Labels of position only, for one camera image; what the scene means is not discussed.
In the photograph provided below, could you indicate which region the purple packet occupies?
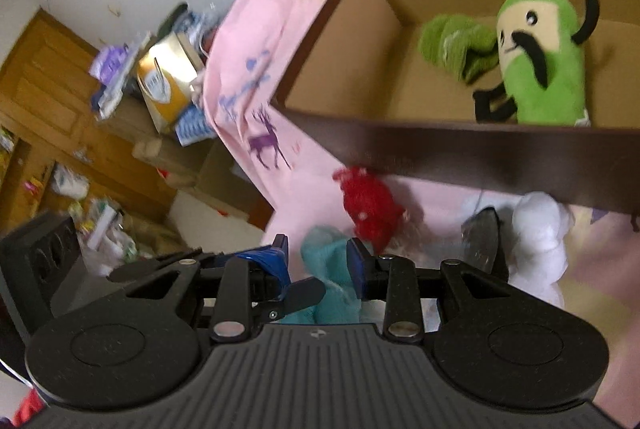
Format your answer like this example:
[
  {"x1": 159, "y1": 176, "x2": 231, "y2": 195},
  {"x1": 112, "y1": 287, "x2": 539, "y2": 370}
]
[{"x1": 90, "y1": 44, "x2": 133, "y2": 84}]

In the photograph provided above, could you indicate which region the brown cardboard box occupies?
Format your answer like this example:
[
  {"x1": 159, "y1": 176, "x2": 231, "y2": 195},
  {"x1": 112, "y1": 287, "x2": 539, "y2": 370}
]
[{"x1": 272, "y1": 0, "x2": 640, "y2": 217}]

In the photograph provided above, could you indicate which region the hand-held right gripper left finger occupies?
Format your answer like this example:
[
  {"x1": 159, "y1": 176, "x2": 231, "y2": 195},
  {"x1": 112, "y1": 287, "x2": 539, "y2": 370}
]
[{"x1": 125, "y1": 233, "x2": 291, "y2": 343}]

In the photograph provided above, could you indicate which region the yellow white carton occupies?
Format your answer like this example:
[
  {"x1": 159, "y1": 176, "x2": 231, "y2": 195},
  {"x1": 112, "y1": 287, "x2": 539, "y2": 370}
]
[{"x1": 136, "y1": 33, "x2": 201, "y2": 134}]

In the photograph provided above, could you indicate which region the green knitted cloth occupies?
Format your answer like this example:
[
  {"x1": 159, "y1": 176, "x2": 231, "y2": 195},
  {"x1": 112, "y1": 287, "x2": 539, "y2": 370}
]
[{"x1": 419, "y1": 14, "x2": 501, "y2": 84}]

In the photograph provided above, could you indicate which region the green moustache plush toy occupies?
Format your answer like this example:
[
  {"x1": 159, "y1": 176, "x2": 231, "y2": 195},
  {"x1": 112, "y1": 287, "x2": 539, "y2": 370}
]
[{"x1": 472, "y1": 0, "x2": 601, "y2": 127}]

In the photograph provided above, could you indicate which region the blue striped packet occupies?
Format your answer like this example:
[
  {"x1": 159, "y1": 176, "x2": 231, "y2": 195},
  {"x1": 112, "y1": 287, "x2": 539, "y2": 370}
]
[{"x1": 175, "y1": 104, "x2": 216, "y2": 147}]

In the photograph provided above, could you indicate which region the red fluffy plush toy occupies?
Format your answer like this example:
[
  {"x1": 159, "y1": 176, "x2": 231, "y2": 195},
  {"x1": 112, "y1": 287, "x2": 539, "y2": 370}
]
[{"x1": 332, "y1": 166, "x2": 408, "y2": 255}]

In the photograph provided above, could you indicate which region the teal plush toy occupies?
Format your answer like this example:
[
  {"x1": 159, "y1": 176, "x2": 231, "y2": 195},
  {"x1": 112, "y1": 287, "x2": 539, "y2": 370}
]
[{"x1": 282, "y1": 226, "x2": 363, "y2": 325}]

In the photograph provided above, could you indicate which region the plain cardboard carton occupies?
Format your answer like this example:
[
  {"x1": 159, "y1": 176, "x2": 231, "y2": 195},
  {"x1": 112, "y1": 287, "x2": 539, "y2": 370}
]
[{"x1": 132, "y1": 136, "x2": 273, "y2": 230}]

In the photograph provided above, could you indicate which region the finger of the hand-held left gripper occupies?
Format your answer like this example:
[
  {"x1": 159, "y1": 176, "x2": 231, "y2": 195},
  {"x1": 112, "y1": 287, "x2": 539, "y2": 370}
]
[
  {"x1": 234, "y1": 250, "x2": 327, "y2": 323},
  {"x1": 107, "y1": 249, "x2": 203, "y2": 283}
]

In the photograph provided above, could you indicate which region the pink printed bedsheet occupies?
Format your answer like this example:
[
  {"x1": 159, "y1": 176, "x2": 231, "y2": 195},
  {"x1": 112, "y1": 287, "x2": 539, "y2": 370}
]
[{"x1": 192, "y1": 0, "x2": 640, "y2": 429}]

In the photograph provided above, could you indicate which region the wooden cabinet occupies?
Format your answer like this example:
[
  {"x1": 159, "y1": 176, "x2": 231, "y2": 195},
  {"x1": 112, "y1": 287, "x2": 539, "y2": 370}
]
[{"x1": 0, "y1": 9, "x2": 181, "y2": 235}]

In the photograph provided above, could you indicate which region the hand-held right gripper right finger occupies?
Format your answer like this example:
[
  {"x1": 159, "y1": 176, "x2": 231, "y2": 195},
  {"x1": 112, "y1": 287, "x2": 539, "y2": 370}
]
[{"x1": 346, "y1": 236, "x2": 507, "y2": 344}]

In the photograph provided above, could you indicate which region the pink plush toy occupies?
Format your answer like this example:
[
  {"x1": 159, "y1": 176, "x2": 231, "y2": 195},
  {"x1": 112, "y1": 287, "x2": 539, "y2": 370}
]
[{"x1": 460, "y1": 191, "x2": 573, "y2": 307}]

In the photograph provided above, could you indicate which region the white plastic bag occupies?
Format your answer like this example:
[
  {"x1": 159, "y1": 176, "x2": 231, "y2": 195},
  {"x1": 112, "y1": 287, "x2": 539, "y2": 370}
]
[{"x1": 50, "y1": 164, "x2": 91, "y2": 200}]

